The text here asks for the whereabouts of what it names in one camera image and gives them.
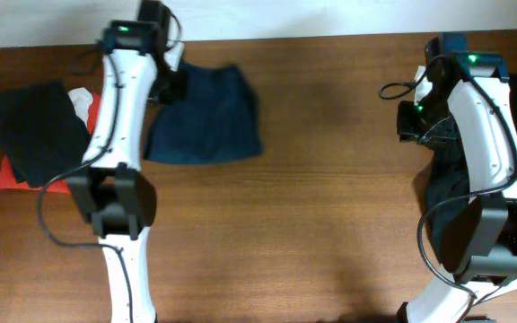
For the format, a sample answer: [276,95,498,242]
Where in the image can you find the dark navy blue shorts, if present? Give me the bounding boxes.
[143,61,263,165]

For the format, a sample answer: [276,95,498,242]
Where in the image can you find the black garment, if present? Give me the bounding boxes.
[0,80,91,175]
[425,74,517,257]

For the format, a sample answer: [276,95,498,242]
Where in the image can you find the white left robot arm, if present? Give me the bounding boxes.
[66,21,182,322]

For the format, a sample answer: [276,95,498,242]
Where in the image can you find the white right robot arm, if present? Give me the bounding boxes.
[396,50,517,322]

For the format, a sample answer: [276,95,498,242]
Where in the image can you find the white folded garment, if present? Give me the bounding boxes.
[67,87,93,124]

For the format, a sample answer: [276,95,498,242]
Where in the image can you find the red folded garment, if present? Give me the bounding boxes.
[0,92,101,191]

